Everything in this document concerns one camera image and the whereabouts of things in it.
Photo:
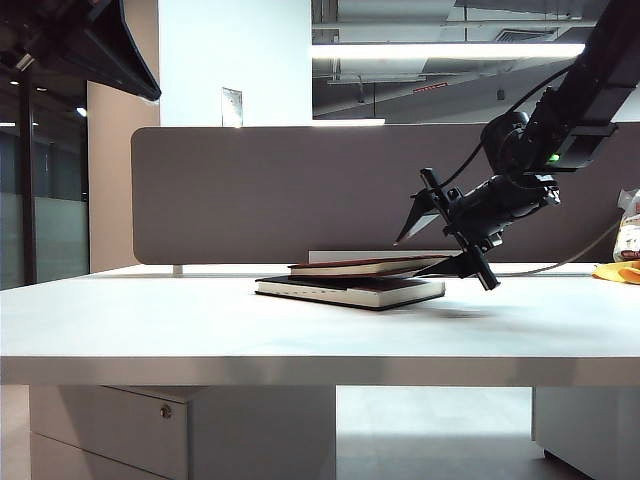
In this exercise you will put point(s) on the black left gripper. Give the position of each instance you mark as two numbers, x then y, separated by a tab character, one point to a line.
45	30

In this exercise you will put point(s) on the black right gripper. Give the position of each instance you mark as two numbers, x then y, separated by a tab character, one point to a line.
495	205

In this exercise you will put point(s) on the red hardcover book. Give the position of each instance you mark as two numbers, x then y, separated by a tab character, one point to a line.
370	266

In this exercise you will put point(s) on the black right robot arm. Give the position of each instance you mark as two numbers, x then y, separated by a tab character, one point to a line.
595	75

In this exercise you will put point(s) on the black hardcover book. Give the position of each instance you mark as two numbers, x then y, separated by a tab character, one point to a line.
310	293

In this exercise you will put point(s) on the grey desk divider panel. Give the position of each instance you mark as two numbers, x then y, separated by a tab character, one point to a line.
300	200

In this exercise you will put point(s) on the short ceiling light strip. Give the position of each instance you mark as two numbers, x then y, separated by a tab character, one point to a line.
347	122

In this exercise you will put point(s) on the red ceiling sign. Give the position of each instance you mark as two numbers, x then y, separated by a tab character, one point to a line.
429	89

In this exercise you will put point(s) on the dark glass partition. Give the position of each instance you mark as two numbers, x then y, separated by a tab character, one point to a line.
55	200

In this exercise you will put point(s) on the small ceiling sensor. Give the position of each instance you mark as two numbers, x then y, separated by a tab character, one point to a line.
499	95

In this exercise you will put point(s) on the yellow cloth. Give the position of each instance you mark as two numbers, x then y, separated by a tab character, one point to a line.
620	274

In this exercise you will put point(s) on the long ceiling light strip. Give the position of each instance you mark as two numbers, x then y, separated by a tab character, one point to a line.
450	52

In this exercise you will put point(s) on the clear plastic snack bag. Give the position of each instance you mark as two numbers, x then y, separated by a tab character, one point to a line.
631	240

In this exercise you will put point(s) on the ceiling air vent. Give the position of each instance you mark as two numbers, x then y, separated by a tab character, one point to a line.
522	36

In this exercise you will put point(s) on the white cabinet on castors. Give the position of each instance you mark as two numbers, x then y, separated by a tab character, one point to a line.
590	425

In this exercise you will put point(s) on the white drawer cabinet with lock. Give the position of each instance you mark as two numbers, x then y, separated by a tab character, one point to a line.
125	435

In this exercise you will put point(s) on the silver wall plate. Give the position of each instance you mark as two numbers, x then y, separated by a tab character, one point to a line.
231	107

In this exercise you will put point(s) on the grey divider bracket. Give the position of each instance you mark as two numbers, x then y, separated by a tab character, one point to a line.
178	271

